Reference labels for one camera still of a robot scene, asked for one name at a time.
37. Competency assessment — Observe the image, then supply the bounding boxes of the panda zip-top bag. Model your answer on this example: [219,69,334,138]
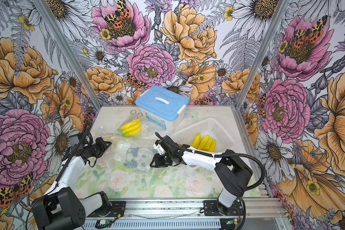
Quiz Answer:
[113,141,158,172]

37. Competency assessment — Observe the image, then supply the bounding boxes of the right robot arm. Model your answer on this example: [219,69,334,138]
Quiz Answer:
[150,132,266,216]

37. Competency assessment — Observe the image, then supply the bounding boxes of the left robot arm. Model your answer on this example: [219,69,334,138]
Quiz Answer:
[30,121,112,230]

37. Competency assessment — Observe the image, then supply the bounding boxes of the clear bag with banana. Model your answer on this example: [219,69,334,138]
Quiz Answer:
[94,118,165,146]

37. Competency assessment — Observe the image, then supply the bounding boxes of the white plastic basket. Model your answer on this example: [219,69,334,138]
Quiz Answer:
[172,117,236,153]

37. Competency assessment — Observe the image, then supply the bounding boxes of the blue lid storage box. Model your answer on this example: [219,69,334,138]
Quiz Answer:
[135,86,189,131]

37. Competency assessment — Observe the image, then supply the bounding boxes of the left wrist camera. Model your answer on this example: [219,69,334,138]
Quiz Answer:
[69,133,88,151]

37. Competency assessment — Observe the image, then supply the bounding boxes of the metal wire tongs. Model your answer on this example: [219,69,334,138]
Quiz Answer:
[124,109,143,124]

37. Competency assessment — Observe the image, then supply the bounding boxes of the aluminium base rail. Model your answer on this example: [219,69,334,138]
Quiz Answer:
[37,198,288,230]

